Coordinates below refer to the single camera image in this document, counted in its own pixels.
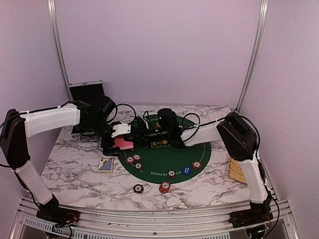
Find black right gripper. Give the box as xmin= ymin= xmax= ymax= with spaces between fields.
xmin=125 ymin=123 xmax=169 ymax=149

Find red playing card deck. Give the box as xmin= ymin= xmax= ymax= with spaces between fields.
xmin=113 ymin=137 xmax=134 ymax=150

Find blue small blind button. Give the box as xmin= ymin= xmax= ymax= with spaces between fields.
xmin=181 ymin=166 xmax=192 ymax=175

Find red chips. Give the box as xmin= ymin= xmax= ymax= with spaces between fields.
xmin=192 ymin=161 xmax=202 ymax=170
xmin=126 ymin=154 xmax=142 ymax=164

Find red five chip stack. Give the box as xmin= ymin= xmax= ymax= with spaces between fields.
xmin=159 ymin=182 xmax=170 ymax=194

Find black hundred chip stack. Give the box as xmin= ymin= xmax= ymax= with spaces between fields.
xmin=133 ymin=184 xmax=144 ymax=194

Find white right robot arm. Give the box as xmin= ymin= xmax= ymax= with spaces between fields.
xmin=131 ymin=108 xmax=273 ymax=227

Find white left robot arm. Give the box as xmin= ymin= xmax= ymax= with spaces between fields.
xmin=0 ymin=95 xmax=131 ymax=222

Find aluminium poker case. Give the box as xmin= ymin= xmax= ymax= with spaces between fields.
xmin=68 ymin=80 xmax=104 ymax=142

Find round green poker mat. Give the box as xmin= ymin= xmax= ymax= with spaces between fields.
xmin=116 ymin=114 xmax=212 ymax=184

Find woven bamboo basket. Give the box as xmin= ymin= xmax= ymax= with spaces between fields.
xmin=228 ymin=157 xmax=246 ymax=184

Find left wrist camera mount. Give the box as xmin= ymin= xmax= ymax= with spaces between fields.
xmin=111 ymin=123 xmax=131 ymax=138

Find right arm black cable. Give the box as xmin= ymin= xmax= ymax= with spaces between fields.
xmin=142 ymin=111 xmax=261 ymax=152

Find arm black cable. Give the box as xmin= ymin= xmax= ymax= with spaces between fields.
xmin=142 ymin=111 xmax=261 ymax=152
xmin=0 ymin=101 xmax=137 ymax=170

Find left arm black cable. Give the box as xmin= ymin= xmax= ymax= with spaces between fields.
xmin=0 ymin=101 xmax=137 ymax=170

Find aluminium frame post left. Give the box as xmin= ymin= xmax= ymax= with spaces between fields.
xmin=48 ymin=0 xmax=69 ymax=89

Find aluminium frame post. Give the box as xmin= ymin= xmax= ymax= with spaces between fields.
xmin=235 ymin=0 xmax=269 ymax=112
xmin=48 ymin=0 xmax=69 ymax=89

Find aluminium front rail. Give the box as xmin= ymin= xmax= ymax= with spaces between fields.
xmin=9 ymin=199 xmax=300 ymax=239

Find aluminium frame post right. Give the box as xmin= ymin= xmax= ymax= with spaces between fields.
xmin=235 ymin=0 xmax=269 ymax=112

